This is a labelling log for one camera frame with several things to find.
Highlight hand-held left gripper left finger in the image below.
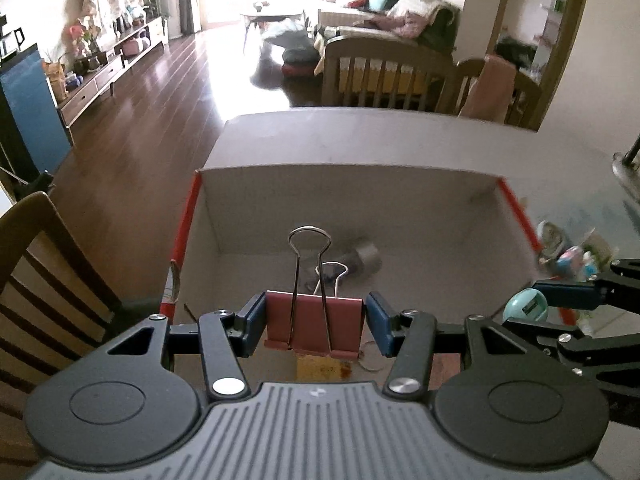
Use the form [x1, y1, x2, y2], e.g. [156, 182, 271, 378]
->
[102, 291, 267, 402]

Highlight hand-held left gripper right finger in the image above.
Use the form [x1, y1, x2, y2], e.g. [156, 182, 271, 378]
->
[366, 291, 543, 402]

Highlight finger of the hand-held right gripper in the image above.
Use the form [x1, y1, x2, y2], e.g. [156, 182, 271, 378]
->
[532, 259, 640, 311]
[500, 318, 640, 396]

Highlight teal round timer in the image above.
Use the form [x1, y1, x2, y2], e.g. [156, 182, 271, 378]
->
[503, 287, 551, 324]

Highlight red binder clip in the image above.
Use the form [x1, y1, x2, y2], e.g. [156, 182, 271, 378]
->
[263, 226, 365, 361]

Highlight cardboard box with red sides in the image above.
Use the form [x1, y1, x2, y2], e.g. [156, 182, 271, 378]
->
[159, 164, 577, 386]

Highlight small items beside box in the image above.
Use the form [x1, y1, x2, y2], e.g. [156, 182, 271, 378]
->
[579, 231, 615, 282]

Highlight grey cylindrical item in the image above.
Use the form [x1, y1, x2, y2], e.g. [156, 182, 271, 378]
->
[344, 241, 384, 279]

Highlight grey desk lamp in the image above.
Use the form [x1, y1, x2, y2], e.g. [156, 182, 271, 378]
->
[610, 132, 640, 197]

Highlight dark wooden chair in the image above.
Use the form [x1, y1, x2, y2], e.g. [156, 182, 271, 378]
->
[435, 57, 544, 129]
[320, 34, 454, 111]

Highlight brown slatted wooden chair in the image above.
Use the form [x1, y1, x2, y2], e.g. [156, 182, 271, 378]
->
[0, 192, 124, 480]

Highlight pink towel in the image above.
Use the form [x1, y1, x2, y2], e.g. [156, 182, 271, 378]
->
[457, 54, 517, 124]

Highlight yellow chair cushion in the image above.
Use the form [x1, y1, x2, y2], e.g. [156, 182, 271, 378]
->
[339, 69, 432, 97]

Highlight wooden television cabinet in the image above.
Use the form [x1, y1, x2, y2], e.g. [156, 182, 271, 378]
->
[55, 14, 169, 129]

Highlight pink patterned blanket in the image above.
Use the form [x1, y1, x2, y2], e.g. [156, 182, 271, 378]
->
[352, 10, 431, 40]

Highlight black cabinet with blue front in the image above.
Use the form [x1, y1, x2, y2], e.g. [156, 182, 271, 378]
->
[0, 42, 74, 202]

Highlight beige sofa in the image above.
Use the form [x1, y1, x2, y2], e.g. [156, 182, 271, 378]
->
[317, 0, 462, 54]

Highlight oval coffee table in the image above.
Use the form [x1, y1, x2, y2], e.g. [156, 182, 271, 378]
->
[239, 2, 307, 54]

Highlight pink flower bouquet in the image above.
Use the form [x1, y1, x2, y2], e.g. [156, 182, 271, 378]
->
[64, 16, 99, 59]

